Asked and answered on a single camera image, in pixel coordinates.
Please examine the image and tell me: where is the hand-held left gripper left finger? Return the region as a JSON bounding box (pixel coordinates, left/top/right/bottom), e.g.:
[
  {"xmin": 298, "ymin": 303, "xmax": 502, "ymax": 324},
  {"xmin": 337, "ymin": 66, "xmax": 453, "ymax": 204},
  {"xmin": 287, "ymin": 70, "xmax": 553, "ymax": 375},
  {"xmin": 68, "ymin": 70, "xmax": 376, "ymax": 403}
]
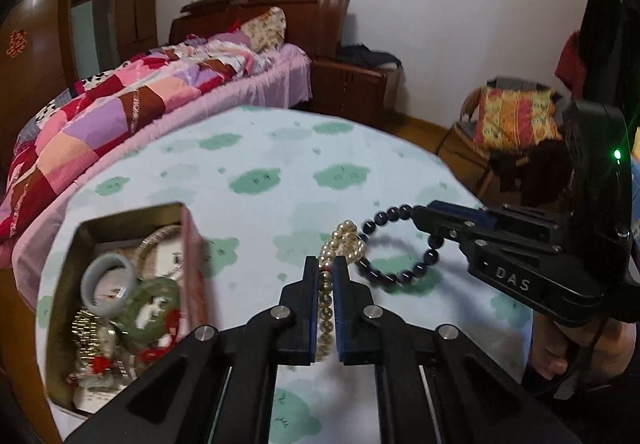
[{"xmin": 65, "ymin": 254, "xmax": 321, "ymax": 444}]

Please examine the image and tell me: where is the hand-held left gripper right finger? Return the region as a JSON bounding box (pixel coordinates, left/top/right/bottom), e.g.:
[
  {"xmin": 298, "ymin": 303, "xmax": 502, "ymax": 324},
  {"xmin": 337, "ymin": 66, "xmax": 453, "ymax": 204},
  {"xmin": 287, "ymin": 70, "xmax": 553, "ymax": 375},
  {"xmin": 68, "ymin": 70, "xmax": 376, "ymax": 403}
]
[{"xmin": 332, "ymin": 254, "xmax": 583, "ymax": 444}]

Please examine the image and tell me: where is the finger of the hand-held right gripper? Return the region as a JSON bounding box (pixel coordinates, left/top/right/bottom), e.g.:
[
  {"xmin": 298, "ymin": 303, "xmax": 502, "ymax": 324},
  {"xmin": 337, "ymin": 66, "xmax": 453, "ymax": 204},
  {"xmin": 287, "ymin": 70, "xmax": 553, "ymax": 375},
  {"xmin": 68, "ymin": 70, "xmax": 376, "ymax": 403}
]
[
  {"xmin": 412, "ymin": 205, "xmax": 493, "ymax": 245},
  {"xmin": 427, "ymin": 200, "xmax": 503, "ymax": 231}
]

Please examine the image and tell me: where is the dark blue bead bracelet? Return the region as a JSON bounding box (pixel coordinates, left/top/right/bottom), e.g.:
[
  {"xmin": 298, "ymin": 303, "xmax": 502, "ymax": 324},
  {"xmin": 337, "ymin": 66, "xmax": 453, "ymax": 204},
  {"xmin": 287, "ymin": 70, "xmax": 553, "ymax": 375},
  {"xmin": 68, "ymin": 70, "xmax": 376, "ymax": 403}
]
[{"xmin": 354, "ymin": 205, "xmax": 443, "ymax": 289}]

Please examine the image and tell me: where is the pink tin box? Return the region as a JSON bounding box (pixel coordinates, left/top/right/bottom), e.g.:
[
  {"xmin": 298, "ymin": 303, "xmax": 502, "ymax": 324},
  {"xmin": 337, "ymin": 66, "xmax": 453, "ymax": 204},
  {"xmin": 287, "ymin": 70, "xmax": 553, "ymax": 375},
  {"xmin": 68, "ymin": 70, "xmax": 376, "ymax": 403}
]
[{"xmin": 37, "ymin": 203, "xmax": 221, "ymax": 417}]

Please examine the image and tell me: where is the green jade bangle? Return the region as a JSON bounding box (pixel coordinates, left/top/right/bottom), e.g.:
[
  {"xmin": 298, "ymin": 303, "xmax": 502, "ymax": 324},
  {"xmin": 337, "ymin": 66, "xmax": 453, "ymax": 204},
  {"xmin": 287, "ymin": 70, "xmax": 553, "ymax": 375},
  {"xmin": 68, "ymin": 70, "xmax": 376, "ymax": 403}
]
[{"xmin": 117, "ymin": 279, "xmax": 181, "ymax": 342}]

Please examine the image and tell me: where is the silver metal bangle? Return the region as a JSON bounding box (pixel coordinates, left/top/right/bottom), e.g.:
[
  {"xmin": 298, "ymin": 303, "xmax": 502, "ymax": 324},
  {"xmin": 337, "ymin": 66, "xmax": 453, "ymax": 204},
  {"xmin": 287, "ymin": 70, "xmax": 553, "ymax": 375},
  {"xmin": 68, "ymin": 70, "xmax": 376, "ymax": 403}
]
[{"xmin": 135, "ymin": 224, "xmax": 186, "ymax": 282}]

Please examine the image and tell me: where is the gold bead bracelet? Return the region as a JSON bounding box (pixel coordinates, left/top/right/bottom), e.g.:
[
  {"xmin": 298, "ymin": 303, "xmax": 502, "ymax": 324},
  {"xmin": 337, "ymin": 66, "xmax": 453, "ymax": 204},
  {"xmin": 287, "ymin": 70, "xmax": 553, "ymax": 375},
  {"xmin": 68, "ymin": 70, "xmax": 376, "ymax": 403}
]
[{"xmin": 70, "ymin": 309, "xmax": 113, "ymax": 355}]

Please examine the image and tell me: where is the person's right hand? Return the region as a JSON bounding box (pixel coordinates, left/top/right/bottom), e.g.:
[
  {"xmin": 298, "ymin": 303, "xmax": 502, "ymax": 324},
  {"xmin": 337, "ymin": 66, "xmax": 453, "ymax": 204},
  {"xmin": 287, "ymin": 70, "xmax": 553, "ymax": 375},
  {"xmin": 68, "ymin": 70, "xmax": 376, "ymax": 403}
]
[{"xmin": 530, "ymin": 311, "xmax": 640, "ymax": 387}]

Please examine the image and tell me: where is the wicker chair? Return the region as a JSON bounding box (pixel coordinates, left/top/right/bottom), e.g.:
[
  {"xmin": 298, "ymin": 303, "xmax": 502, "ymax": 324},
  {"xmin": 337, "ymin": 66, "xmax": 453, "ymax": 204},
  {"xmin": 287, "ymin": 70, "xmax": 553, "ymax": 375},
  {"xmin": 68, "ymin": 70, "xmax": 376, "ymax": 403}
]
[{"xmin": 437, "ymin": 79, "xmax": 573, "ymax": 205}]

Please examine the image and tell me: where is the dark garment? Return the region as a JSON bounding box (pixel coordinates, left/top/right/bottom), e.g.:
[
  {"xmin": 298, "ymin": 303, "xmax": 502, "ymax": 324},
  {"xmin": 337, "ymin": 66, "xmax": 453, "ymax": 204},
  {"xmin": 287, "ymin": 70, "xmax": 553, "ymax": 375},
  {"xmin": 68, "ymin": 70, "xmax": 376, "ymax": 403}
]
[{"xmin": 490, "ymin": 139, "xmax": 573, "ymax": 207}]

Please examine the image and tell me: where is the colourful patterned cushion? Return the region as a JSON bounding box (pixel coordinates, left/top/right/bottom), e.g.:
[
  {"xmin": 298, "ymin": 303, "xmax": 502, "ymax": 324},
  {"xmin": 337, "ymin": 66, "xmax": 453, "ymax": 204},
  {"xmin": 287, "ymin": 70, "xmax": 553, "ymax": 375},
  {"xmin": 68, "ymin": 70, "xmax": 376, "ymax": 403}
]
[{"xmin": 474, "ymin": 85, "xmax": 563, "ymax": 152}]

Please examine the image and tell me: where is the cloud print table cloth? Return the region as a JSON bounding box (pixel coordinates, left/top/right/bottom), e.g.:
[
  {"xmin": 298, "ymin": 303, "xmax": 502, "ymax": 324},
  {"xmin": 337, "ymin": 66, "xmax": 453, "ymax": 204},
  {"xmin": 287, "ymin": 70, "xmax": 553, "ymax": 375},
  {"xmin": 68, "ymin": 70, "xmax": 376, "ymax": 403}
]
[{"xmin": 35, "ymin": 105, "xmax": 538, "ymax": 444}]

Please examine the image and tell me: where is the wooden nightstand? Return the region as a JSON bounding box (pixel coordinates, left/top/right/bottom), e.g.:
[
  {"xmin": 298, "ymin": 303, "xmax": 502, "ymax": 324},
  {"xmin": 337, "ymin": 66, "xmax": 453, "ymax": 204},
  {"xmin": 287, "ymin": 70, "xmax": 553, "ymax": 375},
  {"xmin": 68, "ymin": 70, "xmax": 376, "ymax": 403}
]
[{"xmin": 305, "ymin": 55, "xmax": 403, "ymax": 125}]

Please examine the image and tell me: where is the dark clothes pile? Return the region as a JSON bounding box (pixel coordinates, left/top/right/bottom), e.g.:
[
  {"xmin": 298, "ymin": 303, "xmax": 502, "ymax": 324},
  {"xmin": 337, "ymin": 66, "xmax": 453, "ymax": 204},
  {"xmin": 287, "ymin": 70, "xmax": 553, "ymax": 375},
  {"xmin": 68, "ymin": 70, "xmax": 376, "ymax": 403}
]
[{"xmin": 336, "ymin": 44, "xmax": 402, "ymax": 70}]

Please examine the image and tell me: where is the red hanging garment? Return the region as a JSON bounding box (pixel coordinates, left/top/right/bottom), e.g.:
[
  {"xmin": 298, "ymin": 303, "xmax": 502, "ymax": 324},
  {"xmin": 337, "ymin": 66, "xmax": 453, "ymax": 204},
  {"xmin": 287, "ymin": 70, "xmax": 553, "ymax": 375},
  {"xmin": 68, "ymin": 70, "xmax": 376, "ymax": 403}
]
[{"xmin": 556, "ymin": 32, "xmax": 588, "ymax": 98}]

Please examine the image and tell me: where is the black hanging coat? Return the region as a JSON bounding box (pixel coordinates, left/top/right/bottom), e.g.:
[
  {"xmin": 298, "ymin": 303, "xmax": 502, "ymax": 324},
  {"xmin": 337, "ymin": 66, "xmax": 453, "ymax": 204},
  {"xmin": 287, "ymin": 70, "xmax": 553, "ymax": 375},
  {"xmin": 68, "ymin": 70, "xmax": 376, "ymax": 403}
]
[{"xmin": 580, "ymin": 0, "xmax": 626, "ymax": 105}]

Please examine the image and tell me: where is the pink bed sheet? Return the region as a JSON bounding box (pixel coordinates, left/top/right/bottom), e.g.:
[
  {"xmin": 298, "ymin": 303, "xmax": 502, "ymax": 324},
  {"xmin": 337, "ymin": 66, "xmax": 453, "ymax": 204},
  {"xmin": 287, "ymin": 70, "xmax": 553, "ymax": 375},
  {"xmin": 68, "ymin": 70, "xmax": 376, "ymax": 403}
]
[{"xmin": 10, "ymin": 43, "xmax": 313, "ymax": 270}]

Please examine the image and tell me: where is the grey jade bangle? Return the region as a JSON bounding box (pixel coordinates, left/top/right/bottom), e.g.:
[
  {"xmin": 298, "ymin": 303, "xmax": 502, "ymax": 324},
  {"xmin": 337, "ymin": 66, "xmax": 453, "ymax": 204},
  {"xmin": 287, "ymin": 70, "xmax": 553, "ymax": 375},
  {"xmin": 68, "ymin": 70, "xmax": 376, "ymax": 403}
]
[{"xmin": 80, "ymin": 254, "xmax": 136, "ymax": 310}]

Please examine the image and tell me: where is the wooden bed headboard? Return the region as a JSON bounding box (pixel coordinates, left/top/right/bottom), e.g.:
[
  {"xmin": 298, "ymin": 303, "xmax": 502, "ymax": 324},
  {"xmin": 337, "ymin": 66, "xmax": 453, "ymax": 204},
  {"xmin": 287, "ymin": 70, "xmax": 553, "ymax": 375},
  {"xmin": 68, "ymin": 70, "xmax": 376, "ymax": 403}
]
[{"xmin": 170, "ymin": 0, "xmax": 351, "ymax": 58}]

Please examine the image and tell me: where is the floral pillow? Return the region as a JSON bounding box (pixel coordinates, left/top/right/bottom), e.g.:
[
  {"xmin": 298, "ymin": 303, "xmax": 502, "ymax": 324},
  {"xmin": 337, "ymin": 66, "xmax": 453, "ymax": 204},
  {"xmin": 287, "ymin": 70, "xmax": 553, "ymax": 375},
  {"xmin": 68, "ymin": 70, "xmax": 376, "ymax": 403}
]
[{"xmin": 240, "ymin": 7, "xmax": 287, "ymax": 52}]

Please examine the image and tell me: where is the patchwork quilt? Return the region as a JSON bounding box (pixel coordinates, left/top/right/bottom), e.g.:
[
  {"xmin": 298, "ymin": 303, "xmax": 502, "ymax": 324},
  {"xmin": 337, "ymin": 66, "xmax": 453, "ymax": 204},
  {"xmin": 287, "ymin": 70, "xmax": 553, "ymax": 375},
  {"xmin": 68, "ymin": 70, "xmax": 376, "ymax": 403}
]
[{"xmin": 0, "ymin": 35, "xmax": 281, "ymax": 240}]

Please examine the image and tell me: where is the brown wooden wardrobe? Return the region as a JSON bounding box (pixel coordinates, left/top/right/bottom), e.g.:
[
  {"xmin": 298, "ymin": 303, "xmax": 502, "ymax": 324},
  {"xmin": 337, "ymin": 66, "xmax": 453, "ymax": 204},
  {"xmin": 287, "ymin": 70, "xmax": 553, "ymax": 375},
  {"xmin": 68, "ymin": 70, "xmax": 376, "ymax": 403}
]
[{"xmin": 0, "ymin": 0, "xmax": 161, "ymax": 160}]

